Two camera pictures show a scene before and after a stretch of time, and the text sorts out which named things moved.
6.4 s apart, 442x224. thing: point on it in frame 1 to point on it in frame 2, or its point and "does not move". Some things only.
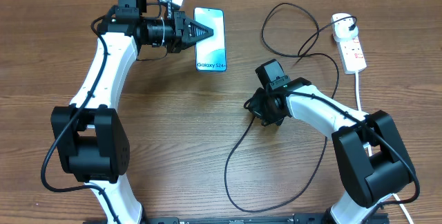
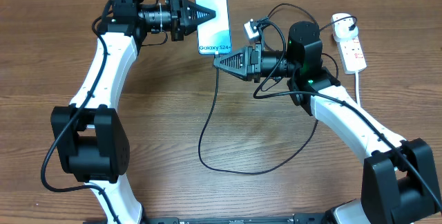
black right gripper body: (262, 107) to (255, 58)
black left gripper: (182, 36) to (181, 10)
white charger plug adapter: (341, 30) does not move
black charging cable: (302, 53) to (272, 10)
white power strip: (352, 55) does not move
